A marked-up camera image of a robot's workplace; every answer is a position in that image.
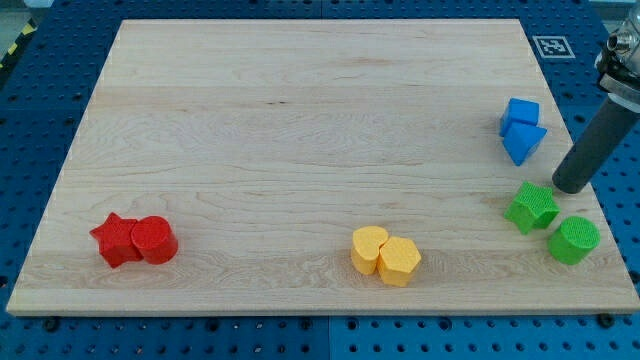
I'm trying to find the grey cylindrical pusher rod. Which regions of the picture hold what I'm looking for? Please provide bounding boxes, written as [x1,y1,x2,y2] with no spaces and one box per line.
[552,96,639,194]

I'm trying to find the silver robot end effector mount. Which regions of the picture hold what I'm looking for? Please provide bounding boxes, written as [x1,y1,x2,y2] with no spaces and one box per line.
[595,5,639,113]

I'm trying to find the blue triangle block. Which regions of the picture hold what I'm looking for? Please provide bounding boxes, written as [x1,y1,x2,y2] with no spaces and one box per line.
[503,122,547,166]

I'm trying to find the white fiducial marker tag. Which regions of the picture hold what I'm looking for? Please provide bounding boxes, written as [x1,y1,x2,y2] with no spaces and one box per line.
[533,35,575,59]

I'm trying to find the blue cube block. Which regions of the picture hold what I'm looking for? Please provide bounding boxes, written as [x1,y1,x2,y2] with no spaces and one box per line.
[499,98,540,137]

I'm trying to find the green star block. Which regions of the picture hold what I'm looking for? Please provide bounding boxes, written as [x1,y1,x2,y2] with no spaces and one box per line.
[504,181,560,235]

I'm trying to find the green cylinder block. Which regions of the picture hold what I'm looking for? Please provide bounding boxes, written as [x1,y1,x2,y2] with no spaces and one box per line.
[547,216,601,265]

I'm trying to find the yellow hexagon block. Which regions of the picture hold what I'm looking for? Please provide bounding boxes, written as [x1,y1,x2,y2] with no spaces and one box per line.
[377,236,422,287]

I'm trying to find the yellow heart block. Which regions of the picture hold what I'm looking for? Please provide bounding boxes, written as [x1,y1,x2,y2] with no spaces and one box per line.
[350,226,389,275]

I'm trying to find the wooden board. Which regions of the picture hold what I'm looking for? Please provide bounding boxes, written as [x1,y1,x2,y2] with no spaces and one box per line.
[7,19,639,317]

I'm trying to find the red cylinder block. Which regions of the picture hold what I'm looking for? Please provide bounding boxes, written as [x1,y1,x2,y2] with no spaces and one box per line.
[131,216,178,265]

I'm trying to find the red star block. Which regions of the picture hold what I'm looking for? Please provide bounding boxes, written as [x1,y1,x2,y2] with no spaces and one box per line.
[89,212,143,268]

